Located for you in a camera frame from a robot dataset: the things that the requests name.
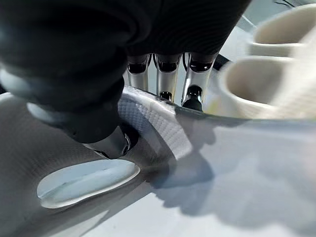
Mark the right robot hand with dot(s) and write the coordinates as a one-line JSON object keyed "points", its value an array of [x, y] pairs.
{"points": [[74, 49]]}

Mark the white grey textured slipper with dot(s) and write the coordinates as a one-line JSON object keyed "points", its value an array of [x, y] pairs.
{"points": [[158, 123]]}

